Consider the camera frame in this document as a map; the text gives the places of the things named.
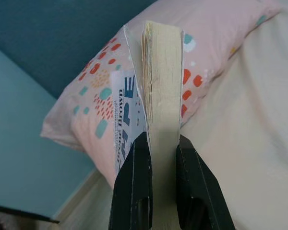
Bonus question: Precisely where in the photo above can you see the beige sheeted mattress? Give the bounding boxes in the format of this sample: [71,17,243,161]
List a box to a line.
[55,7,288,230]

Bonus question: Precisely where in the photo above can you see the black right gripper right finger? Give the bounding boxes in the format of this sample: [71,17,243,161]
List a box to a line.
[176,134,237,230]

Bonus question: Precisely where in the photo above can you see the white book blue letters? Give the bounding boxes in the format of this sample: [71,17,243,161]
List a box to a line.
[111,20,185,230]

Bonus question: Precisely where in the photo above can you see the teal upholstered headboard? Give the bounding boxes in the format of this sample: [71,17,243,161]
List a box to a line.
[0,0,159,100]

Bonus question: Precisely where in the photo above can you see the pink dotted pillow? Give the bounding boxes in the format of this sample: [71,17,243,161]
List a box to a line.
[40,0,283,190]

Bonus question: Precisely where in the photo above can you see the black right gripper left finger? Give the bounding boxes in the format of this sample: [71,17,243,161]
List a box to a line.
[108,132,154,230]

